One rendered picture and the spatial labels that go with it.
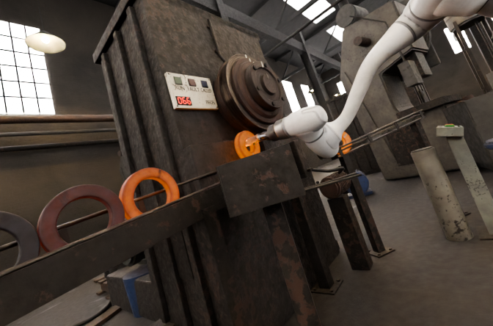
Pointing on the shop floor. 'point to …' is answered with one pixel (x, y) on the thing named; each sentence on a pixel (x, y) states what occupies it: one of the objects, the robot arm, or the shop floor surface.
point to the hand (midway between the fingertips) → (246, 143)
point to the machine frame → (194, 156)
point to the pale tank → (458, 25)
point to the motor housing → (347, 222)
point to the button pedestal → (454, 133)
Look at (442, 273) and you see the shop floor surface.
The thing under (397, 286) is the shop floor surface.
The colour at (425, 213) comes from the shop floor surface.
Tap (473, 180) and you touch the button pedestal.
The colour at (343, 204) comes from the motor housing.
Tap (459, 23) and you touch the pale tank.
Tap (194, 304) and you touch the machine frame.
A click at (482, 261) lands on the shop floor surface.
